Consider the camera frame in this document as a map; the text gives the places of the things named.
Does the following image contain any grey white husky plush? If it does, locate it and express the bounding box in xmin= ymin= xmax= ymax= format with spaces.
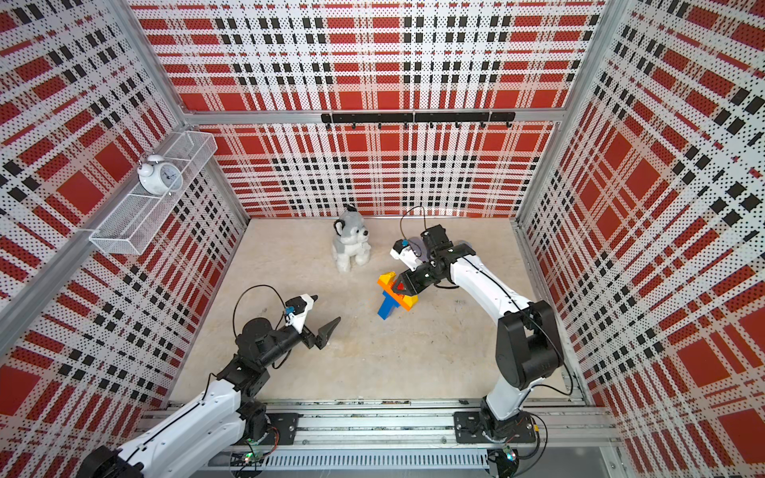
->
xmin=333 ymin=204 xmax=372 ymax=273

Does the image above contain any purple grey oval case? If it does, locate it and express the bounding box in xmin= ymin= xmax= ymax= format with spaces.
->
xmin=410 ymin=237 xmax=430 ymax=262

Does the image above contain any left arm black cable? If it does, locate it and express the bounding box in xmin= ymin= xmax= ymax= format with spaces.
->
xmin=231 ymin=284 xmax=288 ymax=339

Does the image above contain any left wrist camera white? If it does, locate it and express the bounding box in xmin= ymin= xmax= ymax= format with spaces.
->
xmin=285 ymin=296 xmax=313 ymax=334

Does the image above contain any white alarm clock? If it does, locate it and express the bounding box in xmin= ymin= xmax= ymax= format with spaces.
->
xmin=137 ymin=155 xmax=183 ymax=196

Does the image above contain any black hook rail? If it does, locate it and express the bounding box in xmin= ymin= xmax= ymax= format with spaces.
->
xmin=321 ymin=112 xmax=516 ymax=127

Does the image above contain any yellow lego brick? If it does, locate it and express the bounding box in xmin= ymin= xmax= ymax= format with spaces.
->
xmin=398 ymin=295 xmax=418 ymax=311
xmin=378 ymin=272 xmax=396 ymax=288

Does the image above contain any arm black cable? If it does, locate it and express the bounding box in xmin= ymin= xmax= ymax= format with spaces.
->
xmin=231 ymin=284 xmax=288 ymax=339
xmin=398 ymin=205 xmax=430 ymax=241

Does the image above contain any long orange lego brick back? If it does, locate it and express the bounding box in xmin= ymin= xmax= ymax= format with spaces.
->
xmin=382 ymin=280 xmax=402 ymax=301

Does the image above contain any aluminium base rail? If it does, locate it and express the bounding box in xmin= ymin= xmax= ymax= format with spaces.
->
xmin=201 ymin=400 xmax=631 ymax=477

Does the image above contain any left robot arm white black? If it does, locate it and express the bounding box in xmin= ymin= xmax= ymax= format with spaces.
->
xmin=76 ymin=294 xmax=342 ymax=477

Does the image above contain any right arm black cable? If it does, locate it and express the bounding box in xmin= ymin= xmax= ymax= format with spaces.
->
xmin=398 ymin=205 xmax=430 ymax=241

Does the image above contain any blue square lego brick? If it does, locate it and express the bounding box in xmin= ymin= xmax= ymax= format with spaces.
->
xmin=378 ymin=293 xmax=400 ymax=320

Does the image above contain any white wire mesh shelf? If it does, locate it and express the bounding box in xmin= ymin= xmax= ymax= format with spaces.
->
xmin=90 ymin=131 xmax=217 ymax=255

